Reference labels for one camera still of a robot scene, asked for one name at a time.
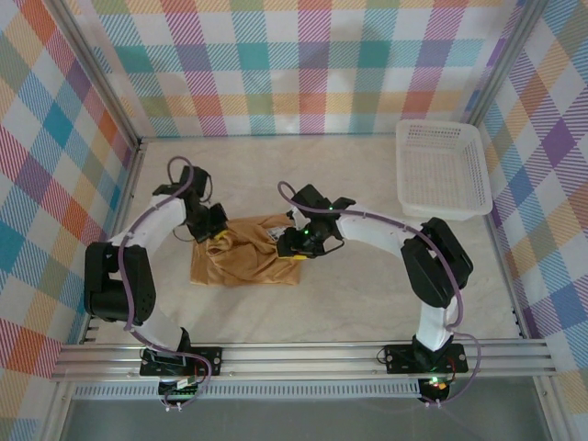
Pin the tan t-shirt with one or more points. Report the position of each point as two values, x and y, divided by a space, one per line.
248 271

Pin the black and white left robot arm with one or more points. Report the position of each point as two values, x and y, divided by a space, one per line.
117 289

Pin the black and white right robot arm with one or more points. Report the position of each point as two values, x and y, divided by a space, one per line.
436 266

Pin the white plastic basket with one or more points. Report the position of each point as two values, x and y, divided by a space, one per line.
441 170

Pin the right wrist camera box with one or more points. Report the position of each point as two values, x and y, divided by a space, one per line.
312 198

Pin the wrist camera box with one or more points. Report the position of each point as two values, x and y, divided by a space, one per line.
312 198
195 180

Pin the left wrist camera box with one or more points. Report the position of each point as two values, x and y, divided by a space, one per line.
195 180

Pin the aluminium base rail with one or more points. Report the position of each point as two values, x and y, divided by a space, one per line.
298 360

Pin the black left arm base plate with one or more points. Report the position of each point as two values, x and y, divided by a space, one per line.
209 358

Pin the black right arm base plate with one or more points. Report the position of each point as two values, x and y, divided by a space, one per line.
399 360

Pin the aluminium frame post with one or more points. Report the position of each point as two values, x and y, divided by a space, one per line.
98 78
505 59

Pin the aluminium frame leg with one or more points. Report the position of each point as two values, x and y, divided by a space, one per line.
57 413
549 413

